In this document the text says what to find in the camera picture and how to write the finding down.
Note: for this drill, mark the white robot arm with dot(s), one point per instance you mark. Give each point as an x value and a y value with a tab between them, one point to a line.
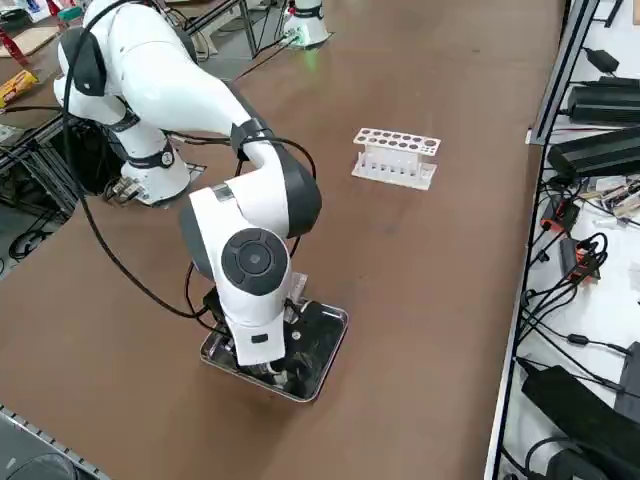
175	85
307	20

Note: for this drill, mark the steel tray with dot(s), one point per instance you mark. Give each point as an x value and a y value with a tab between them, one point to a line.
320	350

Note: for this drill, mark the white test tube rack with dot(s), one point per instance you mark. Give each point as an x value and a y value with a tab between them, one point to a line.
425	177

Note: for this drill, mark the black and orange device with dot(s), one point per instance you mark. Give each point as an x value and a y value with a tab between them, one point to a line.
580	260
560	215

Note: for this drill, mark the large black power brick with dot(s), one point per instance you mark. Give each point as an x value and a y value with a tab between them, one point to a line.
575	415

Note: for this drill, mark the yellow packet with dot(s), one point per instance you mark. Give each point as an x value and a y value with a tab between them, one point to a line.
17	87

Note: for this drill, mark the brown cardboard sheet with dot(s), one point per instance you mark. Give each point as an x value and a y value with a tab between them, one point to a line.
30	42

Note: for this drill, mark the long black power brick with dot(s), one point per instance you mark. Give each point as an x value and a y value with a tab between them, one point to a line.
605	105
595	150

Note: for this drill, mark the small black power adapter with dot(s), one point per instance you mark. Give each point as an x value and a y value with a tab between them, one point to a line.
602	60

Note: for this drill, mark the grey ridged rail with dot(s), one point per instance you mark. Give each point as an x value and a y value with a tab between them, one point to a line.
40	445

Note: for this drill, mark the black metal frame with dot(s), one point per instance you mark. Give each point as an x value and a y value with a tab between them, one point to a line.
50	160

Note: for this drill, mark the aluminium profile rail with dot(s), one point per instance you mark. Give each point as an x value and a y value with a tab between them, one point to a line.
565	60

